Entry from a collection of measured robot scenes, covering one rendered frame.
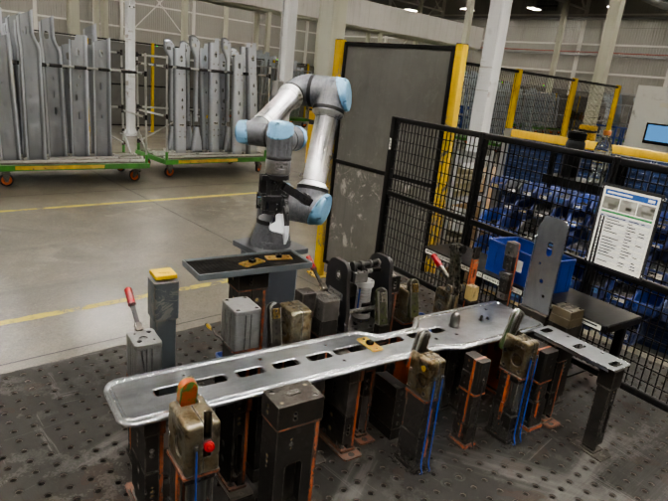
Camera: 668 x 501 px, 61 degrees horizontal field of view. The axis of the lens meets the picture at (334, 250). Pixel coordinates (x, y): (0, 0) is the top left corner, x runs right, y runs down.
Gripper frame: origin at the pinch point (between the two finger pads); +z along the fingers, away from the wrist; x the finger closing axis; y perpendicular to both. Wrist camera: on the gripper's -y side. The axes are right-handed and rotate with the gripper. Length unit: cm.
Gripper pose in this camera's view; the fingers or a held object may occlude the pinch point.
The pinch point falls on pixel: (279, 238)
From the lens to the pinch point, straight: 175.4
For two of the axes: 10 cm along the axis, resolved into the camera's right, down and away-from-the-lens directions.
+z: -1.0, 9.5, 3.0
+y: -9.2, 0.3, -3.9
